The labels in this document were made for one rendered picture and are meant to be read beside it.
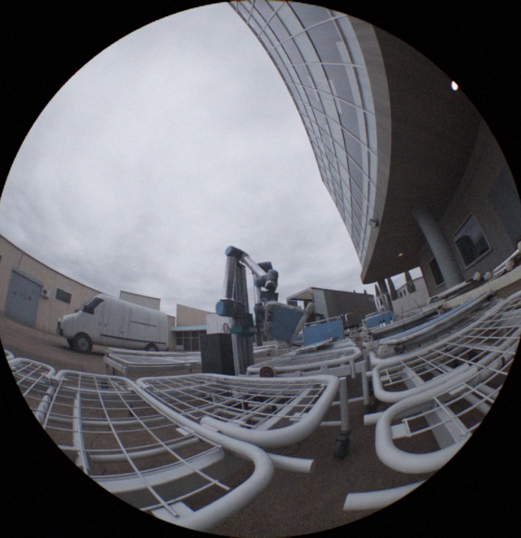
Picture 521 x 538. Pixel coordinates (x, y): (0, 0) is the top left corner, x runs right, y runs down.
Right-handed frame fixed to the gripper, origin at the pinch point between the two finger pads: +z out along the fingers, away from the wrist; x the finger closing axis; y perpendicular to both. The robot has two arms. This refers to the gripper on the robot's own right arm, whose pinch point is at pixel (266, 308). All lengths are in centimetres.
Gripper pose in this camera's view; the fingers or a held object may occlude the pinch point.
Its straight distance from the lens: 121.0
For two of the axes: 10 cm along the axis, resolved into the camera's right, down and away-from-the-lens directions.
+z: -1.8, 7.5, -6.4
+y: 0.1, 6.5, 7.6
